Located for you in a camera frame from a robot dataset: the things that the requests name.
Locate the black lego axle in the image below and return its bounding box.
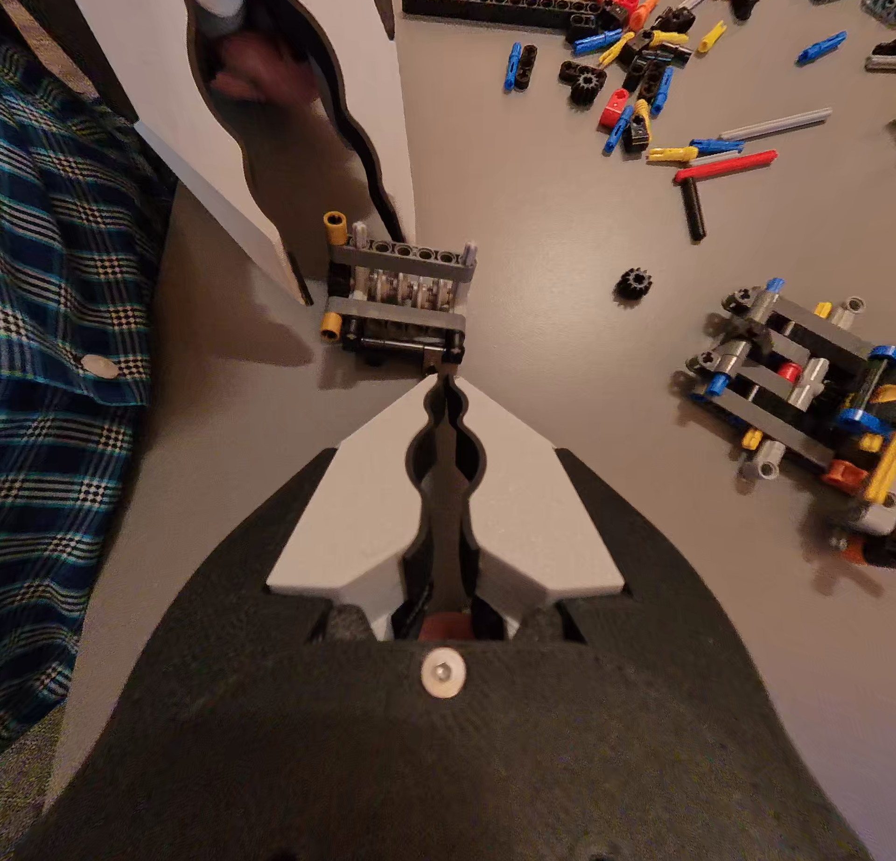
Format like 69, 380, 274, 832
680, 175, 708, 242

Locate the person's left hand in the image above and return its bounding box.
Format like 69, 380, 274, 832
210, 31, 319, 106

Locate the red lego axle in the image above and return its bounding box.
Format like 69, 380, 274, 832
674, 149, 779, 183

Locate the large lego chassis assembly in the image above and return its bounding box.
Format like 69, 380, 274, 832
673, 276, 896, 571

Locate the long grey lego axle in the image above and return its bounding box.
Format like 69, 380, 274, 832
720, 108, 834, 141

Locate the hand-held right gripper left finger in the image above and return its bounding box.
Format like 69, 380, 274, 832
265, 374, 449, 641

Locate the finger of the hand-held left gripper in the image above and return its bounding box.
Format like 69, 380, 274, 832
266, 0, 420, 246
55, 0, 316, 309

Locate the grey lego engine assembly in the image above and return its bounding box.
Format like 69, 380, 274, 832
320, 210, 480, 375

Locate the long black lego beam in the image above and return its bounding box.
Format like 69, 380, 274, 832
401, 0, 604, 35

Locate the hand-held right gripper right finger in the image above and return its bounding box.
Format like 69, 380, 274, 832
448, 375, 627, 641

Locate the pile of lego pieces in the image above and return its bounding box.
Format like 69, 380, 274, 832
504, 0, 896, 176

